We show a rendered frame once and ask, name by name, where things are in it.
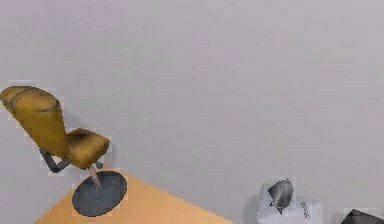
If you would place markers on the yellow swivel armchair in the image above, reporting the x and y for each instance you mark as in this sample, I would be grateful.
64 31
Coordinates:
43 123

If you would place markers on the grey crumpled sculpture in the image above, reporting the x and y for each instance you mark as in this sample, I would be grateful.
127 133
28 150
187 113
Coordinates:
281 193

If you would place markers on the dark grey box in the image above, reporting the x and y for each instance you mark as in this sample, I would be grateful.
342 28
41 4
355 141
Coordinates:
361 218

